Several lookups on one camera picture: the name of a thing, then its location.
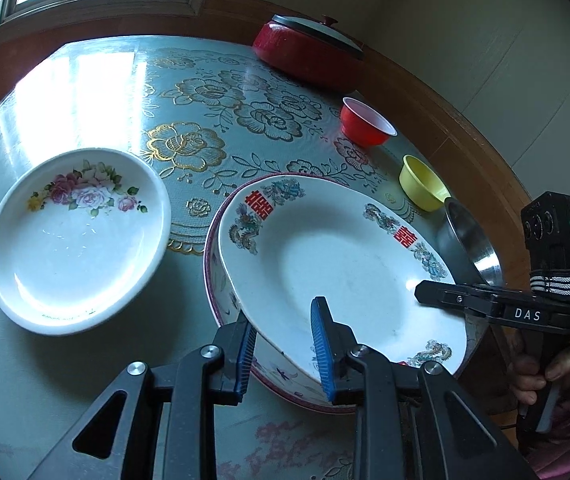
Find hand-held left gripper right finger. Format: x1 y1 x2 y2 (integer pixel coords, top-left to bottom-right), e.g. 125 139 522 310
310 296 540 480

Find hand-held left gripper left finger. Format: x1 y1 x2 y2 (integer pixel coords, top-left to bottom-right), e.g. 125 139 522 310
28 309 259 480

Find red plastic bowl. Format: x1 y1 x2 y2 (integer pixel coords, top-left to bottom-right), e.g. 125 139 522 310
340 96 398 149

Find yellow plastic bowl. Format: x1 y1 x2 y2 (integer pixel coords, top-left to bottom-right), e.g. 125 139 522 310
398 154 452 212

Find pink-rimmed floral basin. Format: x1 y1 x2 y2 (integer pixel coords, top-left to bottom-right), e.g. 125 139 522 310
203 172 472 415

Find grey pot lid red knob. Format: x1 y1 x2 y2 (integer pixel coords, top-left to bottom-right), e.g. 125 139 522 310
270 14 366 61

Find floral lace tablecloth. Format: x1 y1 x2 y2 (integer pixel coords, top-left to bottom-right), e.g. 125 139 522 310
0 37 516 480

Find stainless steel bowl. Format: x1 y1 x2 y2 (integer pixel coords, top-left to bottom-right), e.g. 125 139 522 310
437 196 504 289

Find red cooking pot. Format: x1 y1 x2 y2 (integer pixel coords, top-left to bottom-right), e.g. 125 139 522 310
251 21 365 95

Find white plate with dragon print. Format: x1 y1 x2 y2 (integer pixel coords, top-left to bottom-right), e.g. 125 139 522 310
217 175 468 397

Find person's right hand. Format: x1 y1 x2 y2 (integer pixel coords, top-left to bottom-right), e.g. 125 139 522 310
507 334 570 407

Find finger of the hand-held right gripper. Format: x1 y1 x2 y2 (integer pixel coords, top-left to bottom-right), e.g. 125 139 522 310
414 280 500 317

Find white plate with rose print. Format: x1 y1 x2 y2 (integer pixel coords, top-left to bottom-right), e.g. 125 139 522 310
0 148 173 336

